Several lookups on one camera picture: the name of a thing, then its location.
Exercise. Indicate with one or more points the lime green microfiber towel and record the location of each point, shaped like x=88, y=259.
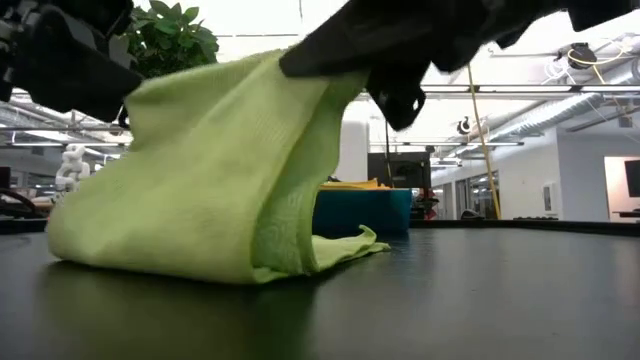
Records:
x=200, y=190

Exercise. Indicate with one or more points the green potted plant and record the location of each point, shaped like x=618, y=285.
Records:
x=170, y=40

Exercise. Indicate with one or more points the black ceiling camera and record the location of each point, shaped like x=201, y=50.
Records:
x=582, y=54

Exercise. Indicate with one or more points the dark wall screen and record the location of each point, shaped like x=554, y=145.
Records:
x=633, y=177

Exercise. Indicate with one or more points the teal plastic bin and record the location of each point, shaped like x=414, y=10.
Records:
x=360, y=210

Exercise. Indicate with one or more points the black computer monitor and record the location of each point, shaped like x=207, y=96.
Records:
x=405, y=170

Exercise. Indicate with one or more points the white robot figure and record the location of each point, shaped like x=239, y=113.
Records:
x=72, y=170

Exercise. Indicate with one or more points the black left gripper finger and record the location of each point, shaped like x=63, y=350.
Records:
x=65, y=70

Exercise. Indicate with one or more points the round black ceiling fixture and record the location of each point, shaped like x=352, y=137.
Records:
x=465, y=126

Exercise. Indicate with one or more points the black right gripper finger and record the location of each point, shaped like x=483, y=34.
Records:
x=380, y=35
x=400, y=95

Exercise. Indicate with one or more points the yellow microfiber towel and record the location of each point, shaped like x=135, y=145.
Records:
x=350, y=185

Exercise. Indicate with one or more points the white building column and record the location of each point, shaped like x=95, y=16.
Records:
x=352, y=150

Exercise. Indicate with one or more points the tan slanted pole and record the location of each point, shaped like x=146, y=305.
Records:
x=482, y=135

